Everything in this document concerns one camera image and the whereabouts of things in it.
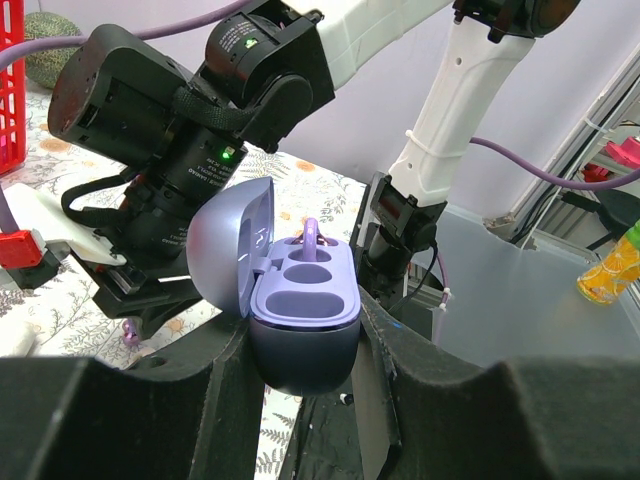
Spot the red plastic shopping basket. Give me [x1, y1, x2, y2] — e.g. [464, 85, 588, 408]
[1, 0, 26, 175]

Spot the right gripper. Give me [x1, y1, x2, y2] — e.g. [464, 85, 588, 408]
[61, 174, 230, 341]

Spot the yellow orange drink bottle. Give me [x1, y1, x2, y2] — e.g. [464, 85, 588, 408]
[576, 222, 639, 305]

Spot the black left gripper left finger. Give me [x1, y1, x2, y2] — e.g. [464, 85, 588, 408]
[1, 317, 264, 479]

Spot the purple earbud charging case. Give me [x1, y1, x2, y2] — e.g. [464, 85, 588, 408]
[186, 177, 361, 397]

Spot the white earbud charging case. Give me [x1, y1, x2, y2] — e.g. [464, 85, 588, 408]
[0, 321, 37, 358]

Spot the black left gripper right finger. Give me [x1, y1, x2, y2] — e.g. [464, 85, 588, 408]
[351, 294, 639, 479]

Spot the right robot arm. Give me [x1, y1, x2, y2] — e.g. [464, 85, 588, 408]
[48, 1, 577, 340]

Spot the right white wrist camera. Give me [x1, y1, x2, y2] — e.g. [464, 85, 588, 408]
[1, 184, 125, 290]

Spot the green melon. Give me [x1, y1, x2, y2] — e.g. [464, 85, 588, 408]
[22, 11, 84, 90]

